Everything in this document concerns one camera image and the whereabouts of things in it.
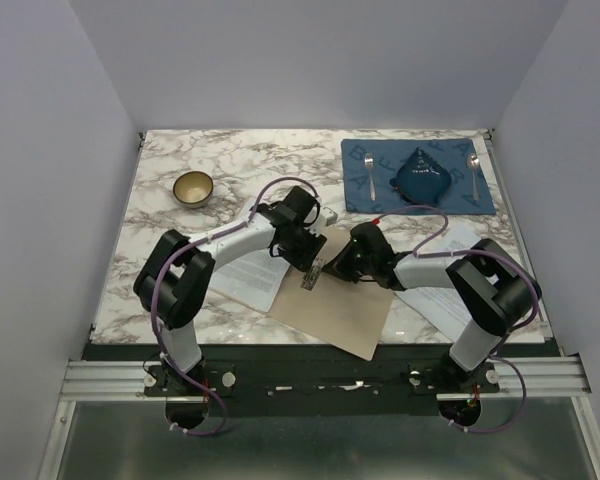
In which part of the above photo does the silver spoon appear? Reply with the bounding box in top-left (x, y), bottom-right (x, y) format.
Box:
top-left (467, 153), bottom-right (481, 202)

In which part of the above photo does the dark blue ceramic dish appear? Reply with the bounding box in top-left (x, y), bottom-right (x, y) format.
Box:
top-left (390, 148), bottom-right (452, 206)

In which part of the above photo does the printed white paper sheet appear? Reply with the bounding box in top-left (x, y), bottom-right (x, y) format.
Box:
top-left (207, 194), bottom-right (291, 315)

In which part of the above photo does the beige paper folder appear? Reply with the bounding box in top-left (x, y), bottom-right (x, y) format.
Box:
top-left (267, 228), bottom-right (399, 362)

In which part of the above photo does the beige ceramic bowl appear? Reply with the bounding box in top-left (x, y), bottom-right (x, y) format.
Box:
top-left (172, 171), bottom-right (214, 209)

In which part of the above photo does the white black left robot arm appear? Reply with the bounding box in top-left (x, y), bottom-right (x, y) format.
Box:
top-left (133, 186), bottom-right (338, 395)

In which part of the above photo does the silver fork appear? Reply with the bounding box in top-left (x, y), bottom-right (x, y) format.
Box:
top-left (364, 153), bottom-right (376, 202)

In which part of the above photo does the blue cloth placemat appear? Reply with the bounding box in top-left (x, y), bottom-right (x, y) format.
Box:
top-left (341, 138), bottom-right (496, 215)

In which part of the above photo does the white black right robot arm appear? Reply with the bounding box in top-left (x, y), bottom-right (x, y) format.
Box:
top-left (323, 222), bottom-right (542, 392)

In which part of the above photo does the black mounting base rail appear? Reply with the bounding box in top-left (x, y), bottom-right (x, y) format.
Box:
top-left (144, 345), bottom-right (499, 418)

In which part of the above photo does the aluminium frame rail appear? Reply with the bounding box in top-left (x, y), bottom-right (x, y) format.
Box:
top-left (60, 357), bottom-right (591, 402)

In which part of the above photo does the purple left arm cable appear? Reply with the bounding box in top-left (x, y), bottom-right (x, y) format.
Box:
top-left (149, 176), bottom-right (324, 437)

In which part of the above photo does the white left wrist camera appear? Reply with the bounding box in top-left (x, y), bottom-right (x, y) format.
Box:
top-left (312, 206), bottom-right (338, 233)

